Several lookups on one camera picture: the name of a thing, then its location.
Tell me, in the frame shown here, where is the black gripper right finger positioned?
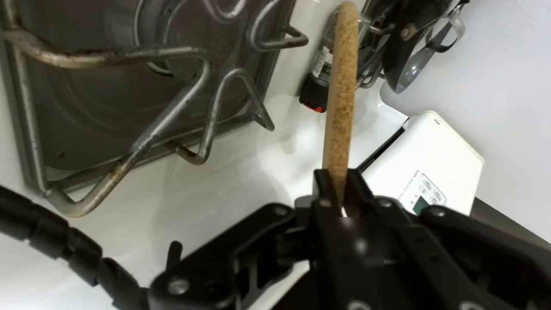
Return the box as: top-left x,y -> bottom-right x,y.
346,169 -> 551,310

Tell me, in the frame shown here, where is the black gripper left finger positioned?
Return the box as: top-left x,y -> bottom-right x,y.
148,169 -> 376,310

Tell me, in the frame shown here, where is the round cork mat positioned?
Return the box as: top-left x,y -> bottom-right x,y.
321,0 -> 364,207

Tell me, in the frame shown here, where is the white box with label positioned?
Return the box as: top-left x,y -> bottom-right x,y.
358,110 -> 486,219

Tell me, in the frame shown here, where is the black and red lighter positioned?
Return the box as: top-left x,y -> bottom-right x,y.
298,43 -> 336,116

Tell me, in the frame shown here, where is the black tool with grey loops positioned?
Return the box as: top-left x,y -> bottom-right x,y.
360,0 -> 470,97

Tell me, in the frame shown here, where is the black burner grate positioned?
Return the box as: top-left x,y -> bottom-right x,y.
0,0 -> 310,219

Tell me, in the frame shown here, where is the black corrugated cable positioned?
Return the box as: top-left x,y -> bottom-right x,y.
0,185 -> 152,310

